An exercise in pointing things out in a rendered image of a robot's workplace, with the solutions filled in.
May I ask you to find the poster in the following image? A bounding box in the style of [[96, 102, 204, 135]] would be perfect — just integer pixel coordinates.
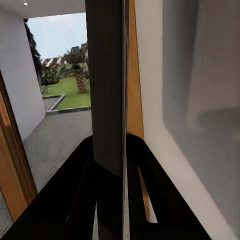
[[85, 0, 129, 240]]

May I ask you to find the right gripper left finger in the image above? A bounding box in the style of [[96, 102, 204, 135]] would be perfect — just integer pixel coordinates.
[[1, 136, 97, 240]]

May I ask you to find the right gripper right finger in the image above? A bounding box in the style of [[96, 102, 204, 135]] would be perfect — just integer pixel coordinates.
[[126, 133, 212, 240]]

